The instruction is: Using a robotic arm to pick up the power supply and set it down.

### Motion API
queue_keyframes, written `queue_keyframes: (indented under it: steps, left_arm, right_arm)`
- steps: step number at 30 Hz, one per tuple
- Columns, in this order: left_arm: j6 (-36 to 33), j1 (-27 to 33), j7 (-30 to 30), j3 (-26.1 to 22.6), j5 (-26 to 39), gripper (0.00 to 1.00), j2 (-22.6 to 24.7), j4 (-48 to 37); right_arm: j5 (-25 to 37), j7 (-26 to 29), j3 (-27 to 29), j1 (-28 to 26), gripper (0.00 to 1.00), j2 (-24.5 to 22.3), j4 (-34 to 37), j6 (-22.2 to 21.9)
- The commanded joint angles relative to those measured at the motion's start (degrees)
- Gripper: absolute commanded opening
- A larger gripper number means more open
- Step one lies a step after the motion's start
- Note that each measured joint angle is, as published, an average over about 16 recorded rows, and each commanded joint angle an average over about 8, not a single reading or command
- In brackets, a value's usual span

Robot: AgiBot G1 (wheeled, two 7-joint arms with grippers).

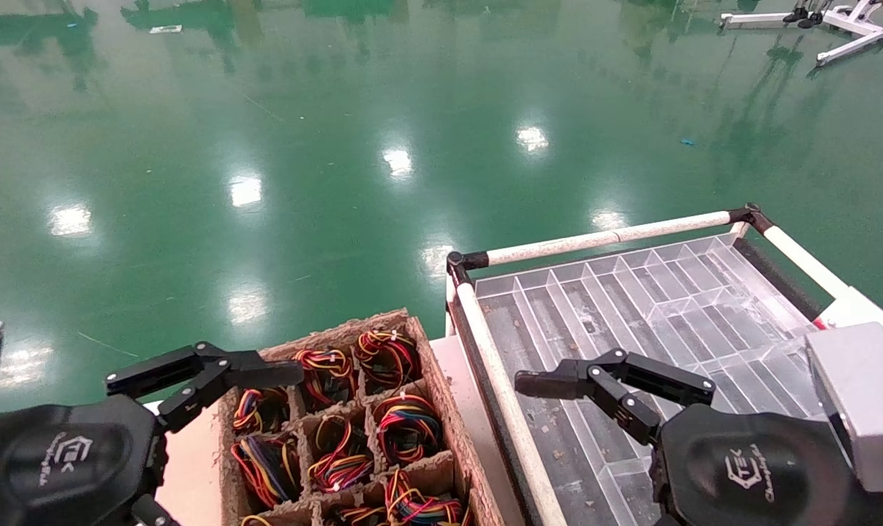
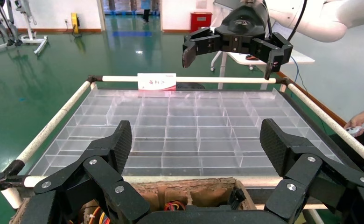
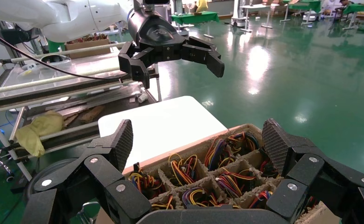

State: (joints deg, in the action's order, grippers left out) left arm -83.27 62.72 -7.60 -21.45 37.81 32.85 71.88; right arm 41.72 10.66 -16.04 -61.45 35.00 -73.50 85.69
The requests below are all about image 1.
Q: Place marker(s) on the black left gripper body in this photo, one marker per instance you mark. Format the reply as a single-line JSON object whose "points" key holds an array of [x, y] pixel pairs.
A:
{"points": [[54, 467]]}

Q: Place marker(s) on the brown cardboard divider box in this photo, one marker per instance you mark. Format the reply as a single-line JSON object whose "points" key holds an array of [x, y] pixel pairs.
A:
{"points": [[438, 380]]}

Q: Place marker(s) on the white metal floor stand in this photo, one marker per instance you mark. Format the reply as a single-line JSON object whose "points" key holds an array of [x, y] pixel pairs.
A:
{"points": [[756, 17]]}

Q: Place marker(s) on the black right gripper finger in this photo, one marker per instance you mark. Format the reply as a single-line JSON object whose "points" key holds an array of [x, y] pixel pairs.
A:
{"points": [[602, 376]]}

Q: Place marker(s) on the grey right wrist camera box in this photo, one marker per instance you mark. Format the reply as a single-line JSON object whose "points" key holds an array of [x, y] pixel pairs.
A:
{"points": [[865, 394]]}

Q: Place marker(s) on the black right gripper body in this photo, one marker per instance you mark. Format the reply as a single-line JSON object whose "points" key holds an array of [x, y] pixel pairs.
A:
{"points": [[748, 475]]}

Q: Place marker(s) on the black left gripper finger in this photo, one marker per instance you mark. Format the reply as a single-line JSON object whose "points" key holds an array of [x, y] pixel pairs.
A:
{"points": [[153, 515], [215, 365]]}

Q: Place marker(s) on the white paper scrap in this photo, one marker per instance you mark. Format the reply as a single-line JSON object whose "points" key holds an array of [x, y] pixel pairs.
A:
{"points": [[165, 29]]}

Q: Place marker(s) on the white pipe rack frame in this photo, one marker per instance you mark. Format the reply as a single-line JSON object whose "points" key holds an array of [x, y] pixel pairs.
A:
{"points": [[507, 409]]}

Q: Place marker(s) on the white sign with red border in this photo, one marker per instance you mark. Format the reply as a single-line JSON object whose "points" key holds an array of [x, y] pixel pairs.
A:
{"points": [[858, 307]]}

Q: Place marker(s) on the clear plastic divider tray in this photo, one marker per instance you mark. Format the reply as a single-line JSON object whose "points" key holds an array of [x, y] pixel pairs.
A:
{"points": [[631, 307]]}

